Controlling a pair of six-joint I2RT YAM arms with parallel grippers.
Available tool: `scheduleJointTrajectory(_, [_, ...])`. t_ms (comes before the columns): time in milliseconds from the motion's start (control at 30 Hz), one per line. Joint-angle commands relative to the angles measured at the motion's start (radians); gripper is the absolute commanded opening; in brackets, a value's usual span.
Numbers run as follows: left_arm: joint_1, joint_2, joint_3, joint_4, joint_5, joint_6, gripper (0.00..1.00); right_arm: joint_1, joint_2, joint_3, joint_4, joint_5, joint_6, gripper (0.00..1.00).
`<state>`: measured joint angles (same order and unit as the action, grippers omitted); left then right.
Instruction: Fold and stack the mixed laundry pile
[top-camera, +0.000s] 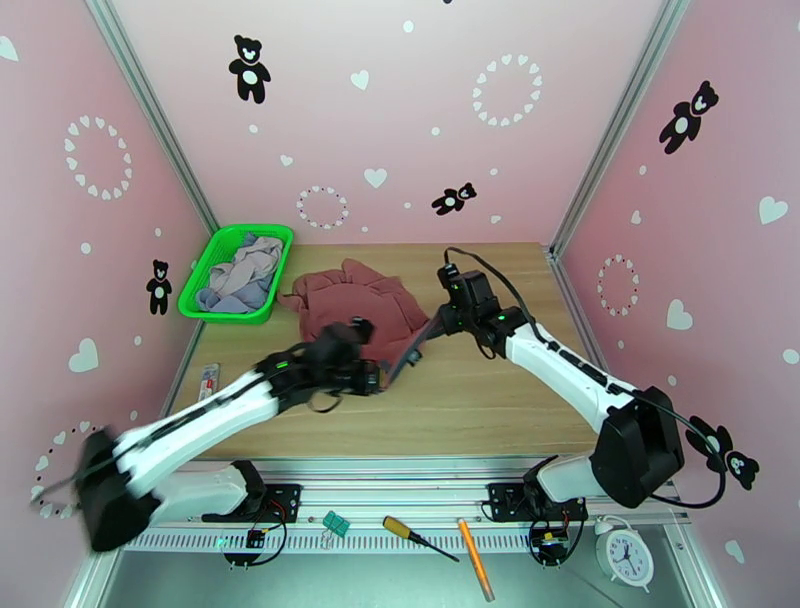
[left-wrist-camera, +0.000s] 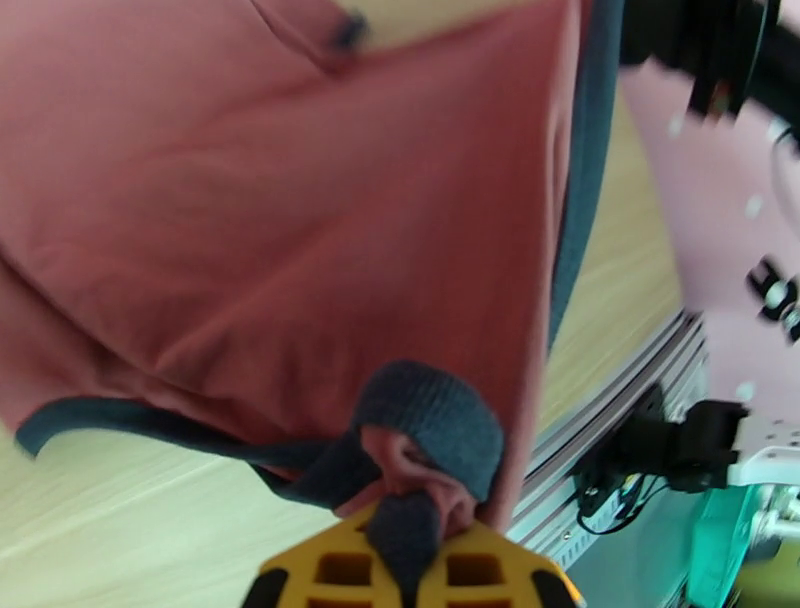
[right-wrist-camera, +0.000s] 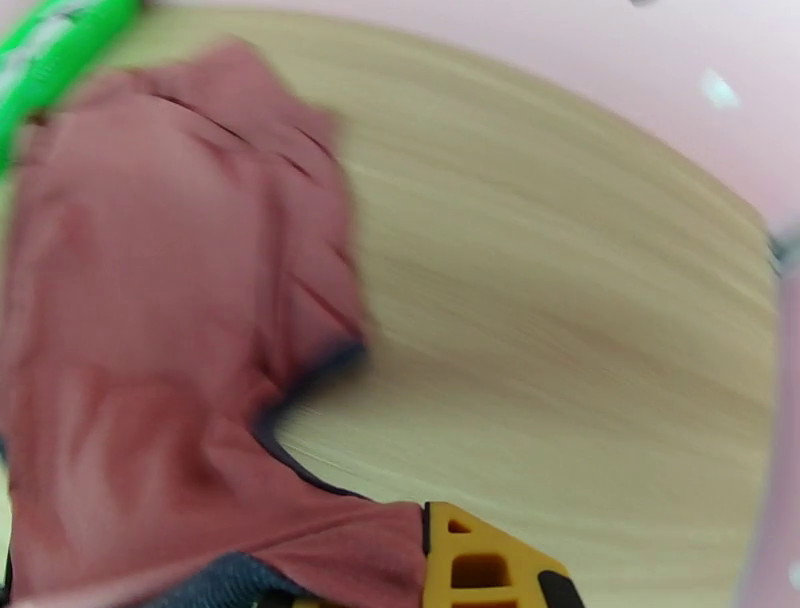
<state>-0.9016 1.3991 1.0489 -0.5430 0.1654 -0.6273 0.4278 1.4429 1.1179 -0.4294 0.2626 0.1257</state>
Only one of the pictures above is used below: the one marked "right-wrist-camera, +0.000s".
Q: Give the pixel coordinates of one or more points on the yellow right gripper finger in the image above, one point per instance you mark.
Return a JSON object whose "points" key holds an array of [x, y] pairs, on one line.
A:
{"points": [[481, 575]]}

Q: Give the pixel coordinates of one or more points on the red tank top navy trim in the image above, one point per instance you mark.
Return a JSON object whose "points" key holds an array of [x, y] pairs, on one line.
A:
{"points": [[162, 300]]}

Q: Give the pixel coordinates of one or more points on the green plastic basket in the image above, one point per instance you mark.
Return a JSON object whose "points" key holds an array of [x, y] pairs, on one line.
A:
{"points": [[44, 56]]}

